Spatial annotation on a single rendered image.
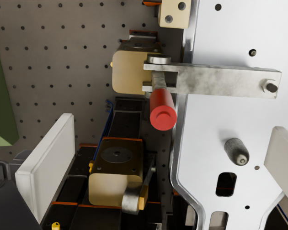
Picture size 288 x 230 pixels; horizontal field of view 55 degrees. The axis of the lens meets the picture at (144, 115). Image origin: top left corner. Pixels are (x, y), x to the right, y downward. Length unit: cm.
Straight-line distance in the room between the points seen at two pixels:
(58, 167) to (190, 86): 24
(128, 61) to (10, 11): 47
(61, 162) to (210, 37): 32
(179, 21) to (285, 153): 22
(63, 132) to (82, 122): 63
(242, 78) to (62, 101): 54
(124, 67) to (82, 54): 38
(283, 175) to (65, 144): 13
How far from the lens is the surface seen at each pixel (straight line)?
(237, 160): 45
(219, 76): 36
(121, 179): 42
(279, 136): 19
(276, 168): 19
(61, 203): 61
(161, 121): 22
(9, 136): 83
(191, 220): 58
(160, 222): 58
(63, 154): 17
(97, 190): 44
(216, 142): 48
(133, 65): 37
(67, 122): 17
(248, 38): 44
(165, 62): 35
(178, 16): 35
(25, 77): 80
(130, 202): 40
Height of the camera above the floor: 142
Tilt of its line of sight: 69 degrees down
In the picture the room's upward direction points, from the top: 178 degrees counter-clockwise
